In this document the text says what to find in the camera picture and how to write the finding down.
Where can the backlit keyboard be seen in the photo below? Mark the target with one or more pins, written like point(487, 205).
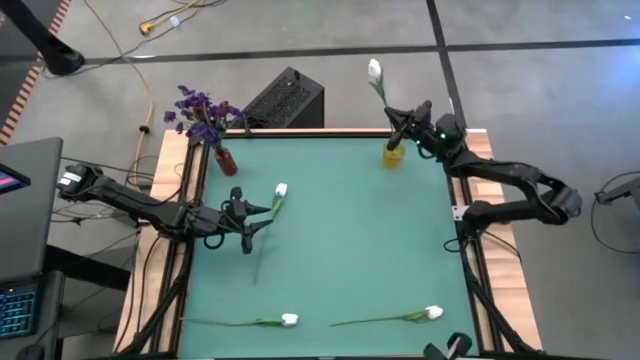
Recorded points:
point(17, 312)

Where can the black floor stand foot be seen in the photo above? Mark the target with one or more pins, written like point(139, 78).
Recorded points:
point(620, 190)

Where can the green table mat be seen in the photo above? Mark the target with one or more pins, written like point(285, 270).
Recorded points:
point(350, 250)

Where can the grey side table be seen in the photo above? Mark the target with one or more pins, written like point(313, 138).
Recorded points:
point(30, 235)

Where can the small screen device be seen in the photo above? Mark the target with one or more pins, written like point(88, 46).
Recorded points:
point(10, 181)

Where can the black aluminium table frame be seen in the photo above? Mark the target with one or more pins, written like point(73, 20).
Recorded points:
point(477, 310)

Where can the white artificial tulip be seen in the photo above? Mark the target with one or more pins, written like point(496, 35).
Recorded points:
point(290, 319)
point(374, 68)
point(434, 312)

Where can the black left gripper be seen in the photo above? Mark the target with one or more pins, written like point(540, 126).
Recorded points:
point(237, 215)

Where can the yellow glass vase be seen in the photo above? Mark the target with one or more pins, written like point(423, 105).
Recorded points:
point(393, 159)

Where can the black rounded device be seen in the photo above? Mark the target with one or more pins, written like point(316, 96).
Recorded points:
point(460, 344)

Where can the black flat beam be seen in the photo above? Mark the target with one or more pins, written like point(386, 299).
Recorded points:
point(85, 267)

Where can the red artificial tulip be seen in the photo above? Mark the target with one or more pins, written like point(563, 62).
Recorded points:
point(225, 108)

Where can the purple artificial flower bunch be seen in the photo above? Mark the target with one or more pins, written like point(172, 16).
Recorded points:
point(192, 100)
point(205, 132)

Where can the red glass vase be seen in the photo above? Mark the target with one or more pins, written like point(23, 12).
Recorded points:
point(226, 162)

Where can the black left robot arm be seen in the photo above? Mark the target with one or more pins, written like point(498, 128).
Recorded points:
point(150, 212)

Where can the silver mounting bracket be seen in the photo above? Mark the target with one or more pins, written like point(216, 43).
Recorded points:
point(456, 212)

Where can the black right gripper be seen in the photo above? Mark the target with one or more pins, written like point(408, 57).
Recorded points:
point(422, 132)

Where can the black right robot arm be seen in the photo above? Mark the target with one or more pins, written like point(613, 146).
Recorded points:
point(510, 175)

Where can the black perforated computer case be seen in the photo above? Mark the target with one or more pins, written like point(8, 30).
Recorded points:
point(295, 100)

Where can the white tulip with blue mark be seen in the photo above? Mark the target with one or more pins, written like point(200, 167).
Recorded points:
point(281, 189)

